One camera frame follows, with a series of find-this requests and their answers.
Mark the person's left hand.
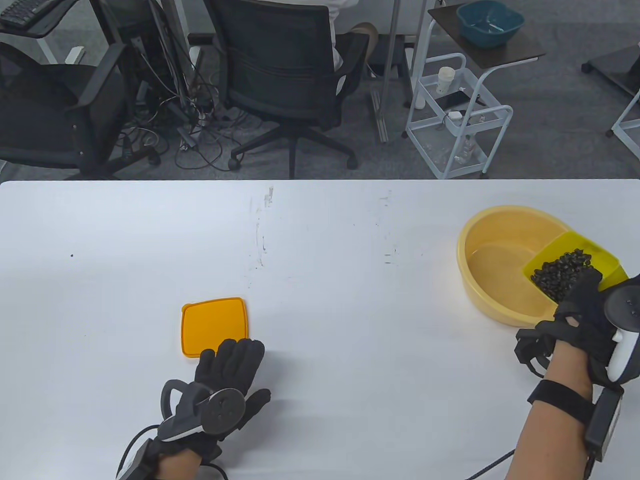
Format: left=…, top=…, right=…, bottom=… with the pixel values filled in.
left=150, top=338, right=272, bottom=463

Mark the person's right hand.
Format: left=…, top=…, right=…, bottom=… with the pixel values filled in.
left=515, top=270, right=626, bottom=388

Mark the orange plastic lid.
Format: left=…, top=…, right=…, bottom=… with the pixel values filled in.
left=181, top=297, right=249, bottom=358

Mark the pile of dark coffee beans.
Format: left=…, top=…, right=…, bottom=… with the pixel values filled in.
left=531, top=248, right=603, bottom=304

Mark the yellow plastic container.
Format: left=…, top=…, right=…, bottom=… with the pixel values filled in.
left=522, top=231, right=630, bottom=303

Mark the yellow plastic basin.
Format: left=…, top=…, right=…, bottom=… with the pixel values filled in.
left=456, top=205, right=601, bottom=328

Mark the person's right forearm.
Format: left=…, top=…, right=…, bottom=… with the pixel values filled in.
left=505, top=345, right=601, bottom=480

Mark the grey white hand controller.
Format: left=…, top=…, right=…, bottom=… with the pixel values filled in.
left=160, top=380, right=247, bottom=443
left=604, top=274, right=640, bottom=386

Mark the teal plastic basin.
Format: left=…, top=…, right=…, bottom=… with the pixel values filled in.
left=456, top=0, right=526, bottom=49

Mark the clear plastic bottle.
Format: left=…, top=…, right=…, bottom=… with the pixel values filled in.
left=452, top=135, right=476, bottom=166

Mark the white rolling cart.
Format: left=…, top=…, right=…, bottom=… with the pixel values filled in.
left=404, top=52, right=514, bottom=180

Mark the dark wheeled platform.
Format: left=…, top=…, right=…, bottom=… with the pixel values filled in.
left=581, top=44, right=640, bottom=96

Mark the white paper cup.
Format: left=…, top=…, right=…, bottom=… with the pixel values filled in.
left=436, top=66, right=457, bottom=96

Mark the white utility cart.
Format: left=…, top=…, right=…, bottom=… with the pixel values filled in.
left=406, top=4, right=547, bottom=177

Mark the black mesh office chair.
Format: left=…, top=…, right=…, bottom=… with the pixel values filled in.
left=202, top=0, right=371, bottom=180

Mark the black armrest office chair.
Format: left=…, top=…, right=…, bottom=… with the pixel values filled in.
left=0, top=42, right=161, bottom=181

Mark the black box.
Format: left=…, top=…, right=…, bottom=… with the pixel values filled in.
left=364, top=35, right=416, bottom=80

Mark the silver metal stand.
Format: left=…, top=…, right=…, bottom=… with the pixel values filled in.
left=370, top=0, right=406, bottom=143

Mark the black computer tower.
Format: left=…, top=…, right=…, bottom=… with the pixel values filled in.
left=92, top=0, right=191, bottom=101

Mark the grey keyboard tray desk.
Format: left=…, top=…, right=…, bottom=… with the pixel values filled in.
left=0, top=0, right=76, bottom=66

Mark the black keyboard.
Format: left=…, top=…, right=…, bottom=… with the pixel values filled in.
left=0, top=0, right=48, bottom=28

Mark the black glove cable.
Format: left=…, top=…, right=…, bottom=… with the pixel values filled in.
left=467, top=447, right=596, bottom=480
left=117, top=424, right=228, bottom=480

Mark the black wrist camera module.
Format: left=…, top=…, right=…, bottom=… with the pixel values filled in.
left=116, top=439, right=161, bottom=480
left=527, top=380, right=625, bottom=463

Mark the white metal frame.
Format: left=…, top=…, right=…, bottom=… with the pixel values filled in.
left=606, top=92, right=640, bottom=161

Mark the tangle of floor cables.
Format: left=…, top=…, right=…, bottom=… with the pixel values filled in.
left=115, top=50, right=281, bottom=171

